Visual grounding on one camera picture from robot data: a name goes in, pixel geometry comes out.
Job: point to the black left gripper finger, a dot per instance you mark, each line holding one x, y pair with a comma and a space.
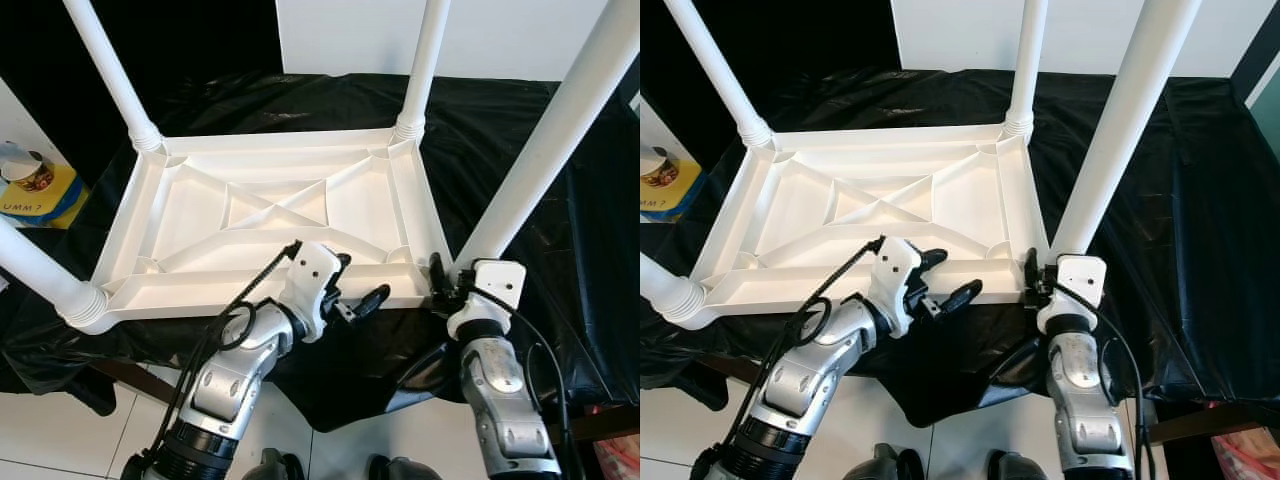
343, 262
370, 299
933, 260
960, 294

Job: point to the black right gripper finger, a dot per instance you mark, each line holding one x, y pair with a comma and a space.
1031, 270
438, 275

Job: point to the white plastic table top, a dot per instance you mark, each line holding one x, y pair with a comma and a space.
985, 210
380, 215

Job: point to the white plastic table leg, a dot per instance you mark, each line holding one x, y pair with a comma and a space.
1130, 120
425, 60
105, 70
665, 290
40, 270
710, 65
550, 130
1027, 60

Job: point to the black plastic table cover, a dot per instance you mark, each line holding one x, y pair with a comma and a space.
1200, 200
490, 120

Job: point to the dark grey robot left leg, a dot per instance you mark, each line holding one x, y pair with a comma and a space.
897, 464
275, 466

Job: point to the dark grey robot leg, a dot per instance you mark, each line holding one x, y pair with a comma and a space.
275, 466
897, 464
405, 470
1015, 468

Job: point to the dark grey robot right leg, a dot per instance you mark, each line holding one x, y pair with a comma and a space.
405, 470
1015, 468

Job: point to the pink shopping bag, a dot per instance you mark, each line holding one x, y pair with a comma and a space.
620, 458
1250, 458

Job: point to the yellow and blue box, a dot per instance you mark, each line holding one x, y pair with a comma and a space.
685, 200
60, 205

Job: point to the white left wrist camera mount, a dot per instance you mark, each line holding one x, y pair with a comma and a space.
315, 270
895, 268

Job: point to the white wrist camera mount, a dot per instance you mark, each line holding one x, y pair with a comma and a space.
315, 270
895, 268
1080, 278
500, 280

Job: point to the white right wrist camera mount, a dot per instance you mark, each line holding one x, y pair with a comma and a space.
500, 280
1080, 278

